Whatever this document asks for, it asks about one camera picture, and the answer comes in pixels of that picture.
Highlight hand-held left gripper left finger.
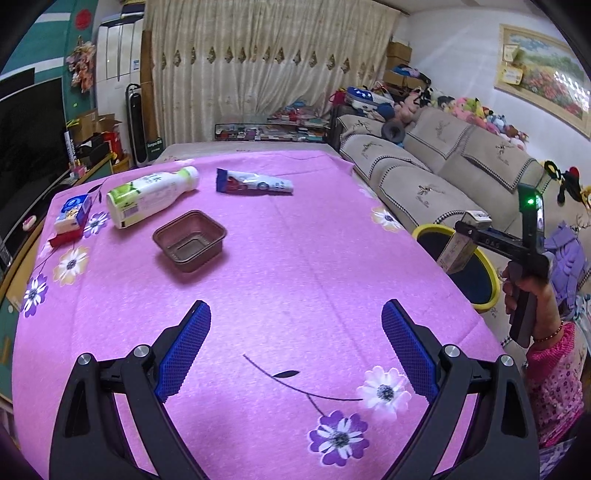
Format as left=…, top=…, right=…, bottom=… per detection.
left=48, top=300, right=212, bottom=480

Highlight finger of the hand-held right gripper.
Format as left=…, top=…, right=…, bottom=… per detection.
left=454, top=220, right=485, bottom=248

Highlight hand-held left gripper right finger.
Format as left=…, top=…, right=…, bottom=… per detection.
left=381, top=299, right=541, bottom=480

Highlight beige paper carton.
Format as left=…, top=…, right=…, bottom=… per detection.
left=436, top=210, right=491, bottom=274

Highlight yellow trash bin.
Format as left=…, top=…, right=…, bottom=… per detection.
left=412, top=224, right=501, bottom=315

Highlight person's right forearm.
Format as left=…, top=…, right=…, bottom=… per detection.
left=524, top=323, right=585, bottom=448

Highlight person's right hand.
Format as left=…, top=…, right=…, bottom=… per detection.
left=502, top=265, right=564, bottom=342

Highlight purple garment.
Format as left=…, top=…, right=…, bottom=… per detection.
left=545, top=222, right=591, bottom=305

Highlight black and yellow toy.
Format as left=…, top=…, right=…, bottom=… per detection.
left=542, top=159, right=591, bottom=206

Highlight beige fabric sofa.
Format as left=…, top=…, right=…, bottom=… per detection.
left=330, top=107, right=566, bottom=278

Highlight brown plastic tray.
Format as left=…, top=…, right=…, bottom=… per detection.
left=152, top=210, right=228, bottom=273

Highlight row of plush toys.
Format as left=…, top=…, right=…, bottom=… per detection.
left=397, top=85, right=529, bottom=148

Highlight pink floral tablecloth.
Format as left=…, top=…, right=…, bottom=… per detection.
left=11, top=150, right=509, bottom=480

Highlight framed flower field painting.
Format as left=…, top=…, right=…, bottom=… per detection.
left=494, top=23, right=591, bottom=139

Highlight green and white plastic bottle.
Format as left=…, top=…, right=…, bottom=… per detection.
left=106, top=166, right=200, bottom=230

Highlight red flat packet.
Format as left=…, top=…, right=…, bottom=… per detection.
left=48, top=228, right=84, bottom=246

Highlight blue and white bag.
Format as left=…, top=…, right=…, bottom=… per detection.
left=346, top=87, right=393, bottom=116

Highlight blue yellow snack box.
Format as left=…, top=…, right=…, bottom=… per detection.
left=54, top=195, right=92, bottom=233

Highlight stacked brown cardboard boxes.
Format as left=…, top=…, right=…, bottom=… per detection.
left=383, top=41, right=426, bottom=90

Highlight white toothpaste tube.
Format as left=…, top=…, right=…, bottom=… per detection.
left=216, top=167, right=295, bottom=196

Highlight low shelf of colourful items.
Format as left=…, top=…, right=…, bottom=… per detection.
left=213, top=104, right=331, bottom=143

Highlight black tower fan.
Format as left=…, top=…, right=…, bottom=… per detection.
left=126, top=83, right=148, bottom=167

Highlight open cardboard boxes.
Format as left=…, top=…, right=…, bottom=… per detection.
left=69, top=111, right=123, bottom=158

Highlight large black television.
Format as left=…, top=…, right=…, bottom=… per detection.
left=0, top=76, right=70, bottom=222

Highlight cream patterned curtain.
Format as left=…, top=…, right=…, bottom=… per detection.
left=143, top=0, right=400, bottom=146

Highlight white standing air conditioner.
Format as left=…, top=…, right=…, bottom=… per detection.
left=95, top=16, right=145, bottom=155

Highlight hanging flower decoration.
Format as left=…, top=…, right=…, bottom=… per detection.
left=66, top=37, right=98, bottom=93

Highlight beaded bracelet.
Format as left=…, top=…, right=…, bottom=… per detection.
left=532, top=322, right=565, bottom=343

